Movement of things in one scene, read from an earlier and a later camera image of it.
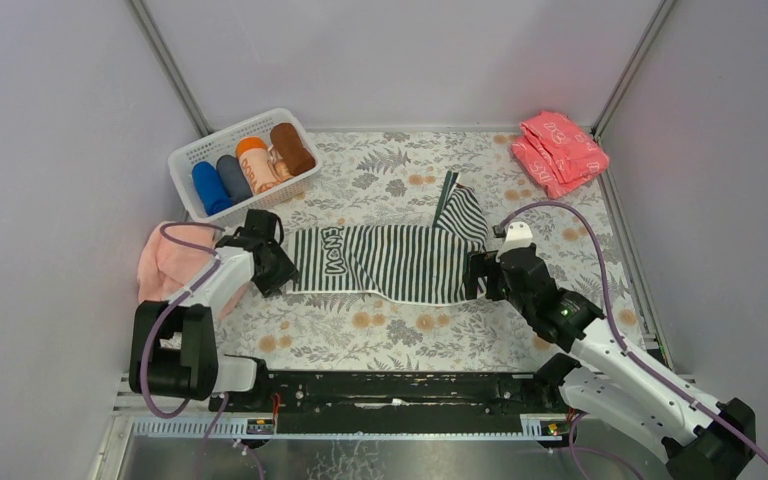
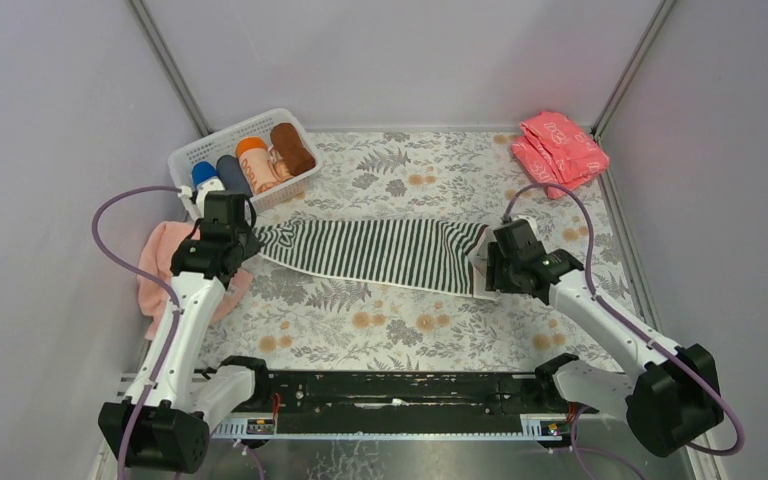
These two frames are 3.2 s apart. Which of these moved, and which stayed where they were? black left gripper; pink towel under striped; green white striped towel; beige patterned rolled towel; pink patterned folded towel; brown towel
Moved: green white striped towel; black left gripper
Stayed: pink towel under striped; pink patterned folded towel; beige patterned rolled towel; brown towel
